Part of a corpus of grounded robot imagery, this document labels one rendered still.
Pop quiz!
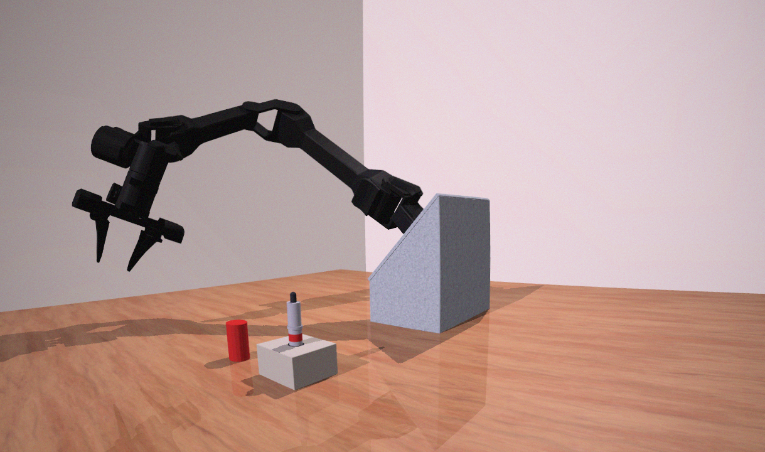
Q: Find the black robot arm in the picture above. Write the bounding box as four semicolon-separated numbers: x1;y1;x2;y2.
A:
91;99;424;234

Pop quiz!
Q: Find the grey marker with red band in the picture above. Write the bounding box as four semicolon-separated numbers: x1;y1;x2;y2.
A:
287;292;302;347

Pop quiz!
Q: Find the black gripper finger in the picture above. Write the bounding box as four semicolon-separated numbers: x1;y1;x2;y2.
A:
90;213;110;262
127;230;163;271

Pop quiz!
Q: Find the red cylinder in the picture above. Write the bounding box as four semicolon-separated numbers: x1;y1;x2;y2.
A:
226;320;250;362

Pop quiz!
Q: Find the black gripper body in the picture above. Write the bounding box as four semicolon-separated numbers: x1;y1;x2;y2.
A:
72;170;185;244

